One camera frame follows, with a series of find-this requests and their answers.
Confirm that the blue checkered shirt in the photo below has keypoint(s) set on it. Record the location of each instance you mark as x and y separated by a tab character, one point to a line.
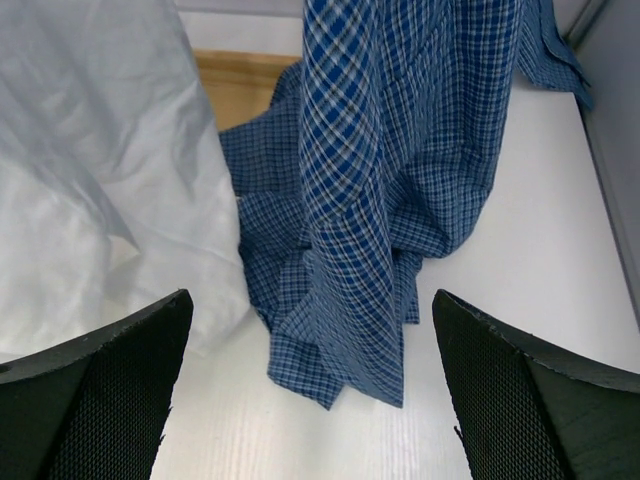
378	150

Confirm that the wooden clothes rack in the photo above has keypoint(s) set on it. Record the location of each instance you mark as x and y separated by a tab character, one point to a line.
239	85

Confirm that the right aluminium frame post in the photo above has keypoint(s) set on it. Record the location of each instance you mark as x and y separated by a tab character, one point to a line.
605	36

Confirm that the white shirt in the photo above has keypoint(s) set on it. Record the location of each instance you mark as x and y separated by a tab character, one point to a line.
114	187

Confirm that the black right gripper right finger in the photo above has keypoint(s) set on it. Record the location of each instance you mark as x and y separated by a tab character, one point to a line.
529	409

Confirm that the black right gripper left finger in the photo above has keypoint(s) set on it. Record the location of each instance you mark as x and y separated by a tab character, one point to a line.
95	407

